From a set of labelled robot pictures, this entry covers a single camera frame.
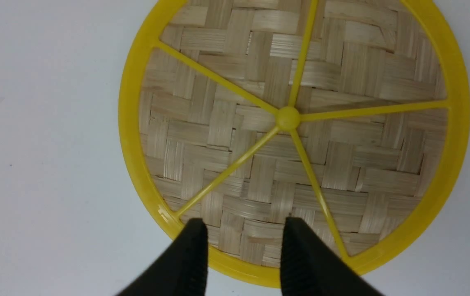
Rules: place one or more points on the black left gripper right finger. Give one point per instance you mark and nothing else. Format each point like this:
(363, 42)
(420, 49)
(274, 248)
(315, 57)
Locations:
(309, 268)

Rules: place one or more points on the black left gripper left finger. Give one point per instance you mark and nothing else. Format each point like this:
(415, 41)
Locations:
(181, 270)

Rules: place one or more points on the yellow woven steamer lid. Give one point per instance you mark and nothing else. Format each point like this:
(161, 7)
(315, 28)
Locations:
(352, 115)

